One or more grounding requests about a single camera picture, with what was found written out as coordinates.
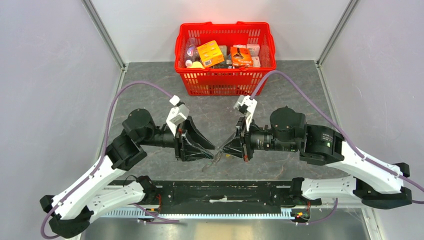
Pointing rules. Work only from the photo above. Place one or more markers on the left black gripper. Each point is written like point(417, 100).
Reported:
point(196, 154)

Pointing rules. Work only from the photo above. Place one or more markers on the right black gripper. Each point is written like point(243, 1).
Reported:
point(241, 135)

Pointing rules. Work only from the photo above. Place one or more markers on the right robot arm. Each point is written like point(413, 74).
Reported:
point(378, 185)

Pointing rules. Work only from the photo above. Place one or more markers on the red shopping basket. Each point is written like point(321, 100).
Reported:
point(225, 81)

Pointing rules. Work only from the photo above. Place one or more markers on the plastic bottle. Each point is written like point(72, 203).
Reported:
point(191, 54)

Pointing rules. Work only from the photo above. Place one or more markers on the orange black package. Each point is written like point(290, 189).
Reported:
point(241, 57)

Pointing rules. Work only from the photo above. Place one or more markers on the orange box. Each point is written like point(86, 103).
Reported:
point(210, 54)

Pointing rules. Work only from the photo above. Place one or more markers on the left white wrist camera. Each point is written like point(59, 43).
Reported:
point(177, 114)

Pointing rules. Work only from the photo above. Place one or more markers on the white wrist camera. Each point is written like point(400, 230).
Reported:
point(177, 114)
point(247, 107)

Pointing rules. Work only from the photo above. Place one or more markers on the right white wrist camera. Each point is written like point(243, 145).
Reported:
point(247, 107)

